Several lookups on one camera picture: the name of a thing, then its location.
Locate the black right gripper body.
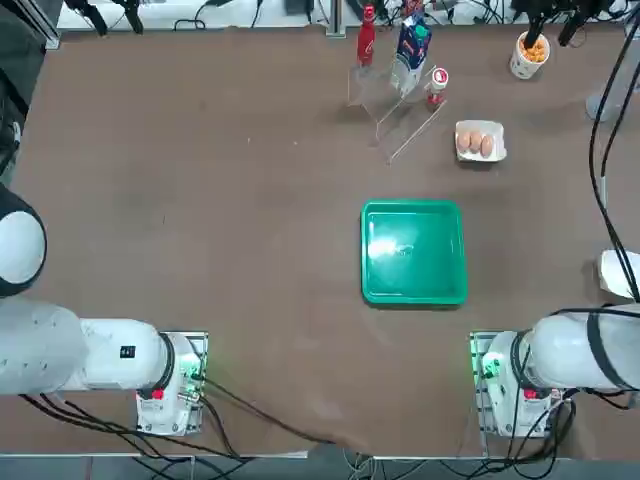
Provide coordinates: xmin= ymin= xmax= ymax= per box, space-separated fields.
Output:
xmin=530 ymin=0 xmax=601 ymax=17

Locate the white egg box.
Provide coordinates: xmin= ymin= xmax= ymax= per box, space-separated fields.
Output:
xmin=453 ymin=119 xmax=509 ymax=164

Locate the white cup of orange snacks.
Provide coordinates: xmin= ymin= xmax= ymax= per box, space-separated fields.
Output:
xmin=509 ymin=30 xmax=551 ymax=81

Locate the clear plastic cup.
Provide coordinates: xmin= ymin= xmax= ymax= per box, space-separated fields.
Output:
xmin=585 ymin=74 xmax=632 ymax=122

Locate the white bottle with red cap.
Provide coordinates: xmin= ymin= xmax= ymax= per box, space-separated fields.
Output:
xmin=424 ymin=66 xmax=450 ymax=107

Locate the blue carton with green cap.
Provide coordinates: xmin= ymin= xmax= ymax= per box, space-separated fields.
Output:
xmin=389 ymin=13 xmax=434 ymax=99

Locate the clear acrylic stepped shelf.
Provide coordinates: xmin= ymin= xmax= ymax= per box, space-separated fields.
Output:
xmin=344 ymin=54 xmax=449 ymax=166

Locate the tall slim red bottle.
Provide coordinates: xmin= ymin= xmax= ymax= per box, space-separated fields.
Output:
xmin=355 ymin=3 xmax=377 ymax=69

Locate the green plastic tray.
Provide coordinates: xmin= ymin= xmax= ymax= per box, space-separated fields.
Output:
xmin=360 ymin=199 xmax=469 ymax=307

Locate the aluminium frame rail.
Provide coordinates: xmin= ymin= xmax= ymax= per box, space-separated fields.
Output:
xmin=27 ymin=0 xmax=62 ymax=50

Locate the aluminium camera post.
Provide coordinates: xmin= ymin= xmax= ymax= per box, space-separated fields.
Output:
xmin=324 ymin=0 xmax=347 ymax=37

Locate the black cable across table edge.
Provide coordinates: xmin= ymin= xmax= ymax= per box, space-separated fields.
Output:
xmin=199 ymin=377 xmax=341 ymax=446

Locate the black cable bundle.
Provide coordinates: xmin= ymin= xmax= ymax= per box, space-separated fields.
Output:
xmin=19 ymin=392 xmax=251 ymax=460

